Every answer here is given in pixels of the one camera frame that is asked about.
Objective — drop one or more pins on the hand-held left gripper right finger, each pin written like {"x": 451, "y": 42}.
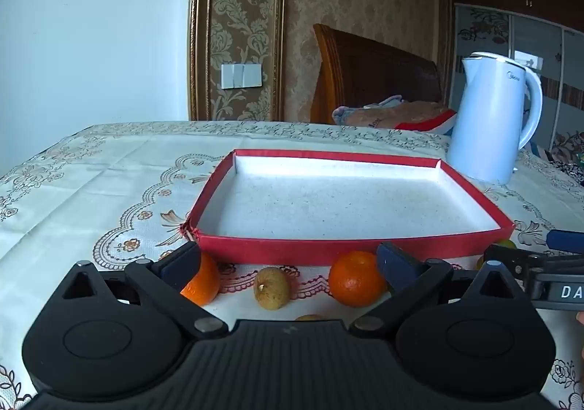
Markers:
{"x": 396, "y": 265}

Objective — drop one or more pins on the wardrobe with sliding doors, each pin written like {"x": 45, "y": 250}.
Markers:
{"x": 483, "y": 26}

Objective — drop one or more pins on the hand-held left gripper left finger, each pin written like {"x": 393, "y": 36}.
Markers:
{"x": 182, "y": 263}

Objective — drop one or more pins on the wooden bed headboard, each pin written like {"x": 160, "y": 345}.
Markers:
{"x": 374, "y": 77}

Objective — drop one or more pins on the white wall light switch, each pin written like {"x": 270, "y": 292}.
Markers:
{"x": 242, "y": 76}

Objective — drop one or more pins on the patterned bed cover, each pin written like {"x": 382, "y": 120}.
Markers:
{"x": 570, "y": 152}

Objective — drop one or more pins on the gold framed wallpaper panel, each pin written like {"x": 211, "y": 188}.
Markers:
{"x": 237, "y": 4}

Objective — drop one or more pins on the orange mandarin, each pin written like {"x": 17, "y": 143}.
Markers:
{"x": 353, "y": 280}
{"x": 206, "y": 283}

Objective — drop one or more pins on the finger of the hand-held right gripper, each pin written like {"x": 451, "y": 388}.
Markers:
{"x": 565, "y": 240}
{"x": 511, "y": 260}

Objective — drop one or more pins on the red cardboard box tray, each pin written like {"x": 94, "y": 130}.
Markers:
{"x": 342, "y": 209}

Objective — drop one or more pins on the green tomato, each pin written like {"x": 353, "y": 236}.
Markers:
{"x": 506, "y": 245}

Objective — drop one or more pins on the folded cloth on chair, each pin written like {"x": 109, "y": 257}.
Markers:
{"x": 401, "y": 115}

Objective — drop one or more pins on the white electric kettle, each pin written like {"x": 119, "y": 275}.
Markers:
{"x": 488, "y": 127}

